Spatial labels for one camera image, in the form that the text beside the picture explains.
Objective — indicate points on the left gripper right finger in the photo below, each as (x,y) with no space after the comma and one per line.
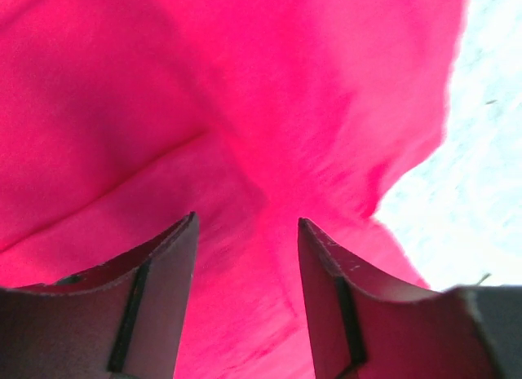
(365,323)

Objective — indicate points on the pink t shirt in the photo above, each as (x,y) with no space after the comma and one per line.
(118,117)

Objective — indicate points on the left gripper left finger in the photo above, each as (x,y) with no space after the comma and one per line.
(120,319)

